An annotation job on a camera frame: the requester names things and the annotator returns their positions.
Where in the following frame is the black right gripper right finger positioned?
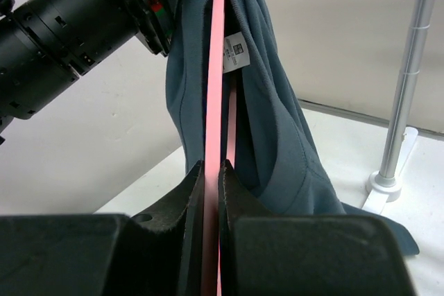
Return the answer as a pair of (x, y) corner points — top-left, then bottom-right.
(218, 161), (415, 295)

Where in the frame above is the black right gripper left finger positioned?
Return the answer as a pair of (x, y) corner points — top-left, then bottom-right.
(1, 162), (204, 295)

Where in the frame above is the pink plastic hanger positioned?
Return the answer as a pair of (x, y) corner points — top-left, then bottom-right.
(200, 0), (242, 295)

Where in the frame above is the white metal clothes rack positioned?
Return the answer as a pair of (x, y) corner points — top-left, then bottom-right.
(362, 0), (435, 214)

